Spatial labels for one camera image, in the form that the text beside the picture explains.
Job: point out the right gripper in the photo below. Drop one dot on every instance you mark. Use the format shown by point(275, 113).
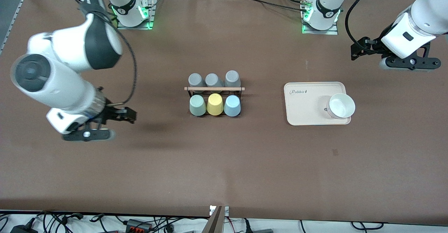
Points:
point(111, 114)

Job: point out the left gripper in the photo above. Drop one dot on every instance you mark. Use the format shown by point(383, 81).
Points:
point(373, 46)

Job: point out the pale green cup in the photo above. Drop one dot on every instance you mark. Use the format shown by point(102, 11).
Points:
point(197, 105)

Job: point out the blue cup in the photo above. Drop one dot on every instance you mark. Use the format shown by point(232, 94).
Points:
point(232, 106)

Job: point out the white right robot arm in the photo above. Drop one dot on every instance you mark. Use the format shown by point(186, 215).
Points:
point(70, 47)

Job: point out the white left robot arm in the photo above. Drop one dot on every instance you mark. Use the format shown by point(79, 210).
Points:
point(430, 12)

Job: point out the white bowl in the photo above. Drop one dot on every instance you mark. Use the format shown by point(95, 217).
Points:
point(341, 106)

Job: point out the beige tray with lettering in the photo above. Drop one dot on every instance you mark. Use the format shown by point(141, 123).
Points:
point(308, 100)

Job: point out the grey cup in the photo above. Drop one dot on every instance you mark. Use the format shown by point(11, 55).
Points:
point(232, 78)
point(213, 80)
point(196, 80)

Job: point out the yellow cup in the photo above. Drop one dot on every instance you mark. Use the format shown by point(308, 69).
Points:
point(216, 105)

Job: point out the black power adapter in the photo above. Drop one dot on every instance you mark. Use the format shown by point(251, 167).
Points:
point(22, 229)

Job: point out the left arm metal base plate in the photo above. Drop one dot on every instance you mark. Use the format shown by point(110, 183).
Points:
point(320, 32)

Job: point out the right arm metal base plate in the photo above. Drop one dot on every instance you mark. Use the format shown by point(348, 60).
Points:
point(151, 12)

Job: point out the aluminium edge rail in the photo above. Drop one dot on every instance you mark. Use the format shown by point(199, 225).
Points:
point(15, 19)

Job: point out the wooden post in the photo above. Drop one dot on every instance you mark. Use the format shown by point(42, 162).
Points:
point(214, 222)

